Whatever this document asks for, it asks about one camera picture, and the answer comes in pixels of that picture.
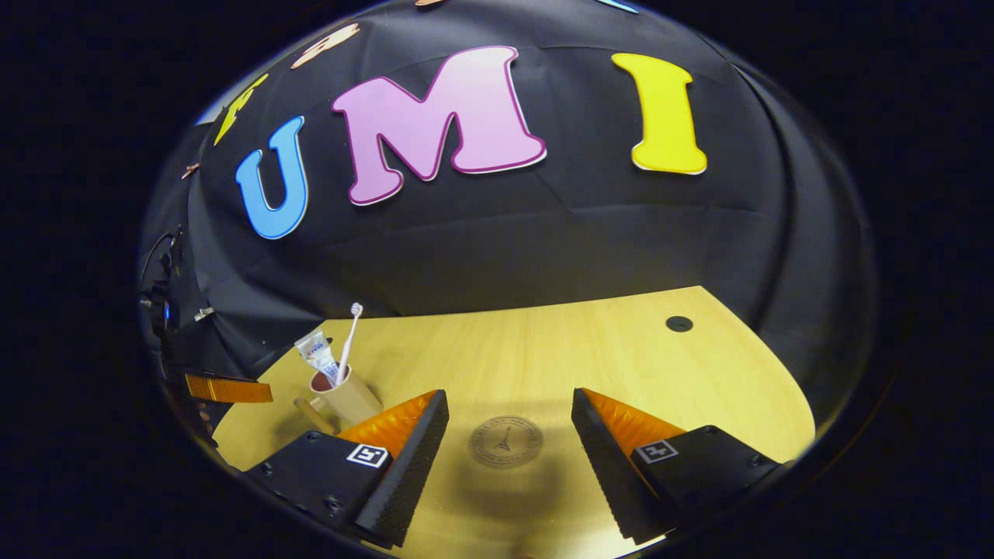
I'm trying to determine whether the white toothbrush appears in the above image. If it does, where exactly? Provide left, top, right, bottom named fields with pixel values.
left=335, top=302, right=364, bottom=386

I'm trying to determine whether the black backdrop cloth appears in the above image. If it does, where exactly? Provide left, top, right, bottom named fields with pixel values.
left=138, top=0, right=880, bottom=424

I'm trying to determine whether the round brown coaster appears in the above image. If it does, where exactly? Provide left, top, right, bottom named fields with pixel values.
left=468, top=415, right=544, bottom=469

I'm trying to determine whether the wooden desktop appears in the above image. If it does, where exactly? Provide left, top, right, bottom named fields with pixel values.
left=211, top=286, right=816, bottom=559

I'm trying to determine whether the white toothpaste tube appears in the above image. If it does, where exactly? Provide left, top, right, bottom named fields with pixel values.
left=294, top=330, right=341, bottom=386

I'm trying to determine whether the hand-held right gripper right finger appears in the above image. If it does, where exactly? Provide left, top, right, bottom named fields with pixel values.
left=571, top=387, right=781, bottom=546

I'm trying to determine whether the tan cup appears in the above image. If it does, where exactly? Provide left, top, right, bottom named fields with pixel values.
left=293, top=364, right=384, bottom=436

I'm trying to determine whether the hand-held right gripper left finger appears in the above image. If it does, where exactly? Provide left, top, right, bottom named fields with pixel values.
left=245, top=389, right=450, bottom=549

